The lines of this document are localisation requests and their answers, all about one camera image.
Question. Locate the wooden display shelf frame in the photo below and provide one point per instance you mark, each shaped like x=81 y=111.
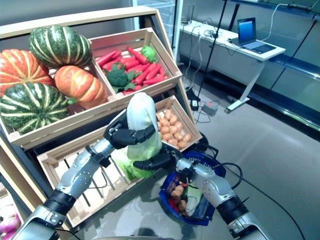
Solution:
x=75 y=21

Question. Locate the white desk with metal legs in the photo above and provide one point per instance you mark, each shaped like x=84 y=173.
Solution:
x=270 y=53

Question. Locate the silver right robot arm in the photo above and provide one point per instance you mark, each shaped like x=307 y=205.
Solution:
x=212 y=187

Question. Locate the black power adapter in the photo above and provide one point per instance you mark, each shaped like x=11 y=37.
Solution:
x=195 y=104

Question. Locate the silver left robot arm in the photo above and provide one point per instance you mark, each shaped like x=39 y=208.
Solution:
x=75 y=175

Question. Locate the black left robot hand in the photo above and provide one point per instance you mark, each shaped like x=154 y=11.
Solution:
x=122 y=136

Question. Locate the grey power box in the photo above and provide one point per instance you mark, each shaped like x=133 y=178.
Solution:
x=209 y=108

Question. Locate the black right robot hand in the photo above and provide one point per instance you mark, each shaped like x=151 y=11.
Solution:
x=152 y=163

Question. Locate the light green pepper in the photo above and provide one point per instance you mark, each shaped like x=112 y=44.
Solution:
x=148 y=53

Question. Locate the light wooden slatted crate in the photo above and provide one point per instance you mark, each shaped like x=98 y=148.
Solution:
x=70 y=125
x=185 y=117
x=120 y=41
x=70 y=146

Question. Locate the orange-red carrot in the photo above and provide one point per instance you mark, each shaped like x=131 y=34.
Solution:
x=110 y=65
x=138 y=55
x=128 y=92
x=117 y=54
x=145 y=75
x=130 y=62
x=138 y=68
x=106 y=58
x=156 y=80
x=153 y=71

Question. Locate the black tripod stand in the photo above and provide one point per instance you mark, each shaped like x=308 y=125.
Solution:
x=212 y=47

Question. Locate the glass freezer door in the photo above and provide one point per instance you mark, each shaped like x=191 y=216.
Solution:
x=167 y=15

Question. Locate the green striped pumpkin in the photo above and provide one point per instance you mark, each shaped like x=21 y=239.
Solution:
x=60 y=46
x=32 y=107

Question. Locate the black router with antennas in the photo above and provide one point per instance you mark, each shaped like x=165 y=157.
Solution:
x=186 y=21

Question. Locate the blue plastic shopping basket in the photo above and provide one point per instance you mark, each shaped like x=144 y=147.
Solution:
x=192 y=220

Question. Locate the dark green broccoli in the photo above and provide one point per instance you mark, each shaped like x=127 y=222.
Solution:
x=118 y=77

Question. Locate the open grey laptop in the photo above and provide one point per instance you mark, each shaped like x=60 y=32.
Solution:
x=247 y=30

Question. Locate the red pepper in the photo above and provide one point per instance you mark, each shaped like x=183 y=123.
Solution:
x=174 y=205

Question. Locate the purple white turnip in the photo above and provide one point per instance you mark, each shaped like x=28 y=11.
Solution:
x=11 y=209
x=7 y=225

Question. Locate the orange striped pumpkin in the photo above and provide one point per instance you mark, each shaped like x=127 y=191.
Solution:
x=80 y=85
x=20 y=67

